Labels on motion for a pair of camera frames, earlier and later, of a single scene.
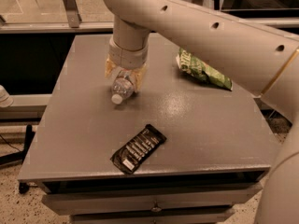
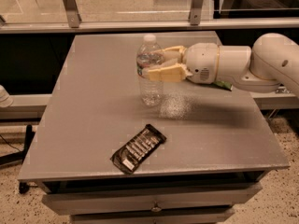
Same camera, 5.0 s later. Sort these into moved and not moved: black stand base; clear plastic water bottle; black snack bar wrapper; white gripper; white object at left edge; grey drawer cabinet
Moved: white gripper; clear plastic water bottle
Not moved: black stand base; grey drawer cabinet; black snack bar wrapper; white object at left edge
